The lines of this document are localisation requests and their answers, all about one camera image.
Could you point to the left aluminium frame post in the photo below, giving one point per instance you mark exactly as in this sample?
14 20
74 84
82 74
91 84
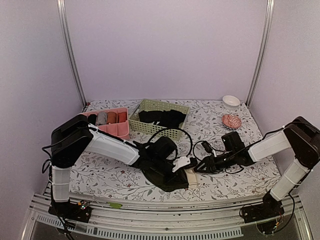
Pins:
62 13

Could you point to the aluminium frame post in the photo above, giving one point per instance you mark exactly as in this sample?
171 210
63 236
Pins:
62 13
270 4

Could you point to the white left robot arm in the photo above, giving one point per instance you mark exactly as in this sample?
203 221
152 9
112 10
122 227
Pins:
77 135

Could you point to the green tape piece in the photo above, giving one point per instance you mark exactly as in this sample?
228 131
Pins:
115 205

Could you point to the green plastic basket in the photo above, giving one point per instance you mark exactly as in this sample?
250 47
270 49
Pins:
148 105

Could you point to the brown rolled underwear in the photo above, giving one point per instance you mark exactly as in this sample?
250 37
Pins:
112 118

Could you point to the black rolled underwear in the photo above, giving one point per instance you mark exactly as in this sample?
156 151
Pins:
92 119

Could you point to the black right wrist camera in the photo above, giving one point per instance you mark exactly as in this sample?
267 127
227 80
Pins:
232 142

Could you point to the white ceramic bowl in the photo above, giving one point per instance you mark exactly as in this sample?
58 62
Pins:
230 102

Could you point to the right aluminium frame post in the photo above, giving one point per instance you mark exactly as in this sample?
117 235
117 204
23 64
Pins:
270 4

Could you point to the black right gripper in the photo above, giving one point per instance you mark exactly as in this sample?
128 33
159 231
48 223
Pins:
211 163

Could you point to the grey rolled underwear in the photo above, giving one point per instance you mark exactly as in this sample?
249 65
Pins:
101 118

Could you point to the dark green underwear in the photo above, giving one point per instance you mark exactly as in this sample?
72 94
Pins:
181 179

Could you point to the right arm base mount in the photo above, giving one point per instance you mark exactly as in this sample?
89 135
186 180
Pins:
269 208

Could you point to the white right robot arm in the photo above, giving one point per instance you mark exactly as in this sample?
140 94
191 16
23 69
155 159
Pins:
299 140

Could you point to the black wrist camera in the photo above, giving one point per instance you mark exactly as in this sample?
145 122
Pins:
232 142
162 148

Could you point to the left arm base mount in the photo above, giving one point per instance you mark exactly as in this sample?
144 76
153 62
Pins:
80 211

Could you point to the aluminium front rail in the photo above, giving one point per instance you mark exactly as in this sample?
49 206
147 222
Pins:
190 220

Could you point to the pink divided organizer box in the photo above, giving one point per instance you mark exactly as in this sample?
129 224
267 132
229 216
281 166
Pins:
120 130

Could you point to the black clothes in basket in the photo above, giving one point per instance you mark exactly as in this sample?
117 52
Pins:
166 118

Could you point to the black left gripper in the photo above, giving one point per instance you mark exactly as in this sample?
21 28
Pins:
175 179

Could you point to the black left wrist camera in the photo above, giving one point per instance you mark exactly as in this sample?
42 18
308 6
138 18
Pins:
162 148

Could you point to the orange rolled underwear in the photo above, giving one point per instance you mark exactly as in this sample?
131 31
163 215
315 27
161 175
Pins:
122 117

